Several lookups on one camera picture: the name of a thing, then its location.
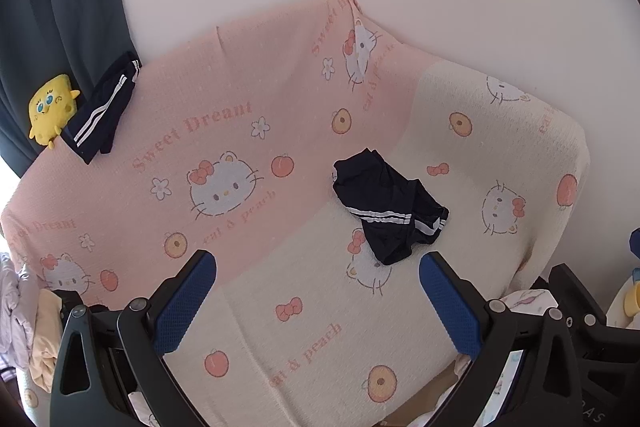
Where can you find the pale lilac cloth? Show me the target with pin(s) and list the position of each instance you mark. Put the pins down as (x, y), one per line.
(15, 307)

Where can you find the yellow plush toy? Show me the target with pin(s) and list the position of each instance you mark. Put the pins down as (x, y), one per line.
(52, 109)

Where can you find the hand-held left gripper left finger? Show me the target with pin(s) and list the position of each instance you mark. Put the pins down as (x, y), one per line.
(185, 302)

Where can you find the beige cloth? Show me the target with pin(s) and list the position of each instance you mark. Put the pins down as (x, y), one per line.
(42, 347)

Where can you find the yellow and white object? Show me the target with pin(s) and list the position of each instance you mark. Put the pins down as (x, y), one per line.
(627, 304)

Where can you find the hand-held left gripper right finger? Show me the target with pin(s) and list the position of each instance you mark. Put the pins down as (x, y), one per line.
(450, 307)

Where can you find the blue object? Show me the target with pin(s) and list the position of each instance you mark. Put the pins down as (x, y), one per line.
(635, 243)

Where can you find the navy shorts with white stripes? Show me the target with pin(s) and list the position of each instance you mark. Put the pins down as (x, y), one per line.
(395, 207)
(100, 112)

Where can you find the pink and cream printed blanket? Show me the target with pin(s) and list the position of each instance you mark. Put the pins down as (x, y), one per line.
(225, 72)

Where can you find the dark grey curtain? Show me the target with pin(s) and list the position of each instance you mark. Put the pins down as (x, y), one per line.
(60, 7)

